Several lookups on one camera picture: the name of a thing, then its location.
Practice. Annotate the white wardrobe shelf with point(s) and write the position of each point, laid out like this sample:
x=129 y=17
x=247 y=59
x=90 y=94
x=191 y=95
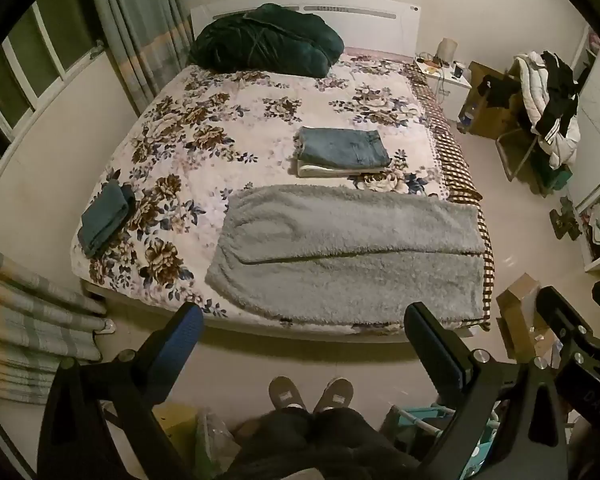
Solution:
x=597 y=125

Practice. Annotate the person's shoe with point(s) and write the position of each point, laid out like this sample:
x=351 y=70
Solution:
x=286 y=395
x=334 y=396

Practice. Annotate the folded cream pants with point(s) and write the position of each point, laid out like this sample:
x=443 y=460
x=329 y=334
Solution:
x=320 y=170

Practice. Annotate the clear plastic bag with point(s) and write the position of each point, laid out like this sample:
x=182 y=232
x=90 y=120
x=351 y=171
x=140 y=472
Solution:
x=212 y=442

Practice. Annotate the grey fleece pants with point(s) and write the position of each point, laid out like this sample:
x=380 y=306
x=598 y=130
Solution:
x=340 y=260

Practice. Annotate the black cloth on box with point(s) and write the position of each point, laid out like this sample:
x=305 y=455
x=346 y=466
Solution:
x=500 y=90

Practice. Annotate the person's left shoe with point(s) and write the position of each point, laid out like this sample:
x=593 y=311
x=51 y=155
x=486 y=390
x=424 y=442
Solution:
x=286 y=395

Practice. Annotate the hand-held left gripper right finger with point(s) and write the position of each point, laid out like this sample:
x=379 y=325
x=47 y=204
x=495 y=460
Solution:
x=432 y=350

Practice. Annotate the teal plastic crate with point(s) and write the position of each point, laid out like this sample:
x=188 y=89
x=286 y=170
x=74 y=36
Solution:
x=425 y=414

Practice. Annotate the pair of dark slippers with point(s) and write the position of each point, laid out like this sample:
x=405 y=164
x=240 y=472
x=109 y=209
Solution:
x=566 y=220

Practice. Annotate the metal folding chair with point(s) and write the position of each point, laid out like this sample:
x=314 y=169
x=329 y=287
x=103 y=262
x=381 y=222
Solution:
x=517 y=142

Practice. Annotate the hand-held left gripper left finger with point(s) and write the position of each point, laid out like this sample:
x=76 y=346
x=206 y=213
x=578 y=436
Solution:
x=181 y=331

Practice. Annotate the yellow box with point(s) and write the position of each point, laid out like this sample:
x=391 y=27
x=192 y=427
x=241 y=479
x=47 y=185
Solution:
x=177 y=430

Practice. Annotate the white table lamp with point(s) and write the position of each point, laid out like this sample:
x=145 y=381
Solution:
x=449 y=50

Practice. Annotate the large cardboard box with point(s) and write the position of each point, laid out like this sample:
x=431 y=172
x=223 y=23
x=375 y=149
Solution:
x=495 y=117

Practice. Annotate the brown checked bedsheet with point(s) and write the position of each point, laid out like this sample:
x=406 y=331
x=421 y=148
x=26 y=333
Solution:
x=447 y=155

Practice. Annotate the dark green duvet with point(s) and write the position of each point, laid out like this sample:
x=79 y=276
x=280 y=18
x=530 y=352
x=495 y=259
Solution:
x=265 y=40

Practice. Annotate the floral bed blanket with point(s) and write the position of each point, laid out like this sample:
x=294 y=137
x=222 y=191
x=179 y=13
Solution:
x=205 y=110

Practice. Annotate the person's right shoe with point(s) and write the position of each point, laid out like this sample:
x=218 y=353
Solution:
x=334 y=396

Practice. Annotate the white headboard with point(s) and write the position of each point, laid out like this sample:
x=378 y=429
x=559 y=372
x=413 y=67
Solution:
x=375 y=25

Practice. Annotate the folded teal pants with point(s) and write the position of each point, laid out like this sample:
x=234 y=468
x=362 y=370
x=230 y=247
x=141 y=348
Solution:
x=105 y=217

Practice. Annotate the black striped garment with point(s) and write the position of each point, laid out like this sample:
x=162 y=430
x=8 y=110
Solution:
x=560 y=90

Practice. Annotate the small open cardboard box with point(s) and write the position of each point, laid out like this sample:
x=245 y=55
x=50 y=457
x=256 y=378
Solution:
x=517 y=295

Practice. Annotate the white framed window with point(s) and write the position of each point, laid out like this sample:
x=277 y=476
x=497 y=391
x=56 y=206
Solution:
x=45 y=45

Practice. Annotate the folded blue jeans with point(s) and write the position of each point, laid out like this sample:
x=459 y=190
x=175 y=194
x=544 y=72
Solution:
x=340 y=146

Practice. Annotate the person's dark trousers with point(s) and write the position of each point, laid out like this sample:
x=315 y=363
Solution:
x=320 y=445

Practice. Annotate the chair with clothes pile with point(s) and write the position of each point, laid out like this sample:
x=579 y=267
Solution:
x=527 y=95

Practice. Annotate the white nightstand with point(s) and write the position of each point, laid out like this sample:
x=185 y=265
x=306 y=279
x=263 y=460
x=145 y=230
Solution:
x=452 y=92

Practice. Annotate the plastic bottle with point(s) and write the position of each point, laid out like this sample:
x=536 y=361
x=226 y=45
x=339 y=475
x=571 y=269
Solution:
x=466 y=119

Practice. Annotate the green striped curtain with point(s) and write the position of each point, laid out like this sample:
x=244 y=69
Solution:
x=140 y=25
x=25 y=325

